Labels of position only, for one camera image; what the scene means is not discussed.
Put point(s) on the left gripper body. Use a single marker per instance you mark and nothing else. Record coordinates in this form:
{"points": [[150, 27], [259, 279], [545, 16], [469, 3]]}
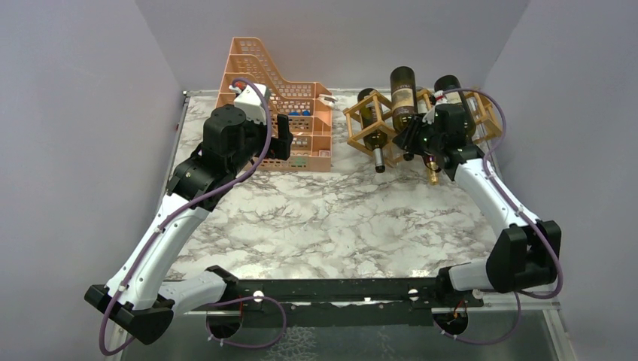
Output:
{"points": [[257, 137]]}

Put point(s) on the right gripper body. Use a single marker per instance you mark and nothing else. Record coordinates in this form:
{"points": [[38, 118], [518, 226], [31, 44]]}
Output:
{"points": [[420, 138]]}

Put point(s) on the red bottle gold cap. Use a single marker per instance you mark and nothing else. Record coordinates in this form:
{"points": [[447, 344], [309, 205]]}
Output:
{"points": [[432, 169]]}

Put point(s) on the dark green wine bottle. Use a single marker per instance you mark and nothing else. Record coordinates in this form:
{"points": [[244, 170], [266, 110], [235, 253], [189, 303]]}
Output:
{"points": [[448, 82]]}

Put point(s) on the dark bottle brown label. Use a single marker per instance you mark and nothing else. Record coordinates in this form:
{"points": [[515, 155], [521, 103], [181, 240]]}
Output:
{"points": [[403, 96]]}

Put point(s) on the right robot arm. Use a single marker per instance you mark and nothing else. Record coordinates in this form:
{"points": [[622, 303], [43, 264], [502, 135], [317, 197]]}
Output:
{"points": [[526, 252]]}

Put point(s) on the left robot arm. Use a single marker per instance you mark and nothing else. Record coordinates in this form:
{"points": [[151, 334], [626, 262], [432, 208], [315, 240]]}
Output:
{"points": [[235, 140]]}

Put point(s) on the peach plastic file organizer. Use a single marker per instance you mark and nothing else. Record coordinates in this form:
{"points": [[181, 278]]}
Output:
{"points": [[311, 120]]}

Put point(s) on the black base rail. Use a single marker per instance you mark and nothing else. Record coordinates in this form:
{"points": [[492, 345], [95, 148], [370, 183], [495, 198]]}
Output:
{"points": [[336, 302]]}

